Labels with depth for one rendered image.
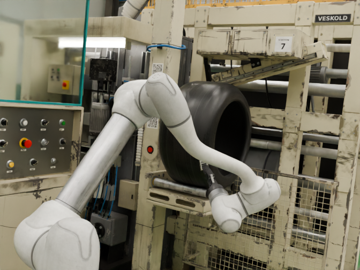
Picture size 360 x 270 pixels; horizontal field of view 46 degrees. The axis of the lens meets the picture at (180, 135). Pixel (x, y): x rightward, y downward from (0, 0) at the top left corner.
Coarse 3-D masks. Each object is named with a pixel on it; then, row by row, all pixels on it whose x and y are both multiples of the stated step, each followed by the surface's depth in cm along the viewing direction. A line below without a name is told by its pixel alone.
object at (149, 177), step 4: (148, 172) 231; (152, 172) 232; (156, 172) 235; (160, 172) 238; (164, 172) 241; (148, 176) 229; (152, 176) 232; (156, 176) 235; (160, 176) 238; (164, 176) 242; (168, 176) 245; (144, 180) 231; (148, 180) 229; (152, 180) 232; (172, 180) 249; (144, 184) 231; (148, 184) 230; (152, 184) 232; (144, 188) 231; (148, 188) 230
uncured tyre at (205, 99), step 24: (192, 96) 212; (216, 96) 209; (240, 96) 225; (192, 120) 204; (216, 120) 206; (240, 120) 249; (168, 144) 211; (216, 144) 258; (240, 144) 250; (168, 168) 218; (192, 168) 208; (216, 168) 212
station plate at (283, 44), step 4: (276, 36) 228; (280, 36) 227; (284, 36) 225; (288, 36) 224; (276, 40) 228; (280, 40) 227; (284, 40) 225; (288, 40) 224; (276, 44) 228; (280, 44) 227; (284, 44) 225; (288, 44) 224; (276, 48) 228; (280, 48) 227; (284, 48) 225; (288, 48) 224
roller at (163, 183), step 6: (156, 180) 231; (162, 180) 230; (168, 180) 229; (162, 186) 229; (168, 186) 226; (174, 186) 224; (180, 186) 222; (186, 186) 221; (192, 186) 220; (186, 192) 221; (192, 192) 218; (198, 192) 216; (204, 192) 215
